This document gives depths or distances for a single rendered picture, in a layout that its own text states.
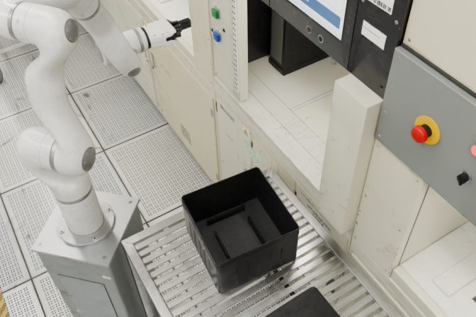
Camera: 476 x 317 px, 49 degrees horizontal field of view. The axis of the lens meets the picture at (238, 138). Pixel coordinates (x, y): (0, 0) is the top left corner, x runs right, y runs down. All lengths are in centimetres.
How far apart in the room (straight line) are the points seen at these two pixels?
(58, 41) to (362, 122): 76
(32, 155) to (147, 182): 142
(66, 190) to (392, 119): 97
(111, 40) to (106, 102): 182
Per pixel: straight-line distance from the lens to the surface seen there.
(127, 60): 168
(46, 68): 140
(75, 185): 166
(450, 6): 107
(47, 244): 187
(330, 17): 134
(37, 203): 302
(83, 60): 385
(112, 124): 329
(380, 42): 122
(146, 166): 301
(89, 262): 179
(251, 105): 202
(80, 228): 180
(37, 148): 157
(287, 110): 200
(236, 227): 177
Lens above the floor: 223
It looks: 46 degrees down
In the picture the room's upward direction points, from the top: 2 degrees counter-clockwise
